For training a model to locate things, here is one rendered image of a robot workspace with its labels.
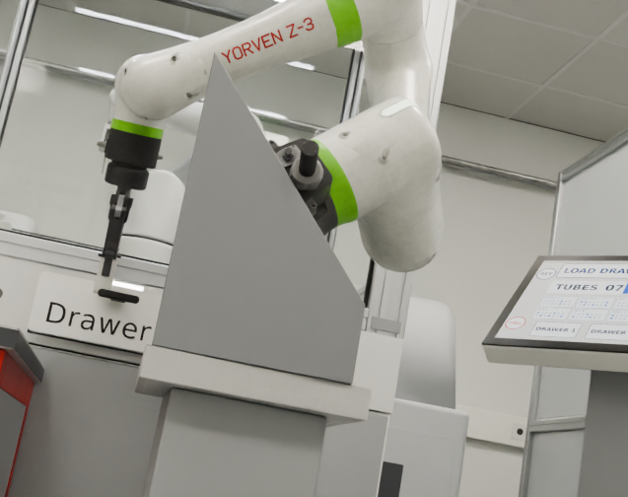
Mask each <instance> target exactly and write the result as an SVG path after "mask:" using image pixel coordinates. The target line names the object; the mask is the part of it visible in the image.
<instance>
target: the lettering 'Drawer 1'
mask: <svg viewBox="0 0 628 497"><path fill-rule="evenodd" d="M52 305H56V306H59V307H61V308H62V310H63V314H62V317H61V319H60V320H50V319H49V318H50V314H51V309H52ZM79 314H80V313H75V314H74V312H71V317H70V320H69V324H68V326H71V323H72V318H73V317H74V316H75V315H79ZM65 315H66V310H65V308H64V306H62V305H61V304H58V303H53V302H50V305H49V309H48V314H47V318H46V321H48V322H53V323H59V322H62V321H63V320H64V318H65ZM84 317H91V318H92V319H93V320H86V319H85V320H83V321H82V322H81V327H82V328H83V329H90V330H93V328H94V324H95V318H94V316H92V315H84ZM84 322H91V323H92V324H91V326H90V327H84V326H83V324H84ZM109 323H110V334H112V335H114V333H115V331H116V329H117V327H118V325H119V323H120V320H119V321H118V322H117V324H116V326H115V328H114V330H113V331H112V319H109V320H108V322H107V324H106V325H105V328H104V318H101V330H102V333H105V330H106V328H107V326H108V324H109ZM130 324H131V325H133V326H134V330H133V329H128V328H126V327H127V326H128V325H130ZM147 328H150V329H152V327H151V326H147V327H146V328H145V325H143V328H142V332H141V337H140V340H143V335H144V331H145V330H146V329H147ZM125 330H128V331H133V332H137V326H136V325H135V324H134V323H132V322H129V323H127V324H126V325H125V326H124V327H123V330H122V333H123V335H124V336H125V337H126V338H131V339H132V338H135V336H127V335H126V334H125Z"/></svg>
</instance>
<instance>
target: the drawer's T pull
mask: <svg viewBox="0 0 628 497"><path fill-rule="evenodd" d="M98 295H99V296H100V297H104V298H109V299H111V300H112V301H116V302H120V303H125V302H127V303H132V304H138V303H139V297H138V296H134V295H129V294H124V293H120V292H115V291H110V290H106V289H100V290H99V291H98Z"/></svg>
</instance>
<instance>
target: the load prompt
mask: <svg viewBox="0 0 628 497"><path fill-rule="evenodd" d="M555 278H626V279H628V263H564V264H563V265H562V267H561V269H560V270H559V272H558V274H557V275H556V277H555Z"/></svg>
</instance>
